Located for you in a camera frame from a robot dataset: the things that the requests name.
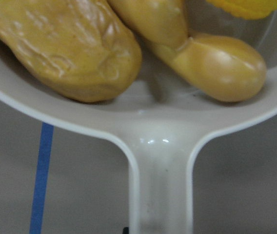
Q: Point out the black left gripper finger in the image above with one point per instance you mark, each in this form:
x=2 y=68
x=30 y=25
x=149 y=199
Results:
x=125 y=230

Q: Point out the beige plastic dustpan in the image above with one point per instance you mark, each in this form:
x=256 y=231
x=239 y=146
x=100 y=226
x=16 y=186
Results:
x=159 y=123

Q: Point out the toy brown potato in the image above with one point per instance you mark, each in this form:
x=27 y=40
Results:
x=78 y=48

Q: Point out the toy ginger root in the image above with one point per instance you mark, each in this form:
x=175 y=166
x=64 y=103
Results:
x=224 y=68

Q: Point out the yellow toy corn cob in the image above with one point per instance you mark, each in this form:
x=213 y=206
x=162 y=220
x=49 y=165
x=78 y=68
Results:
x=246 y=9

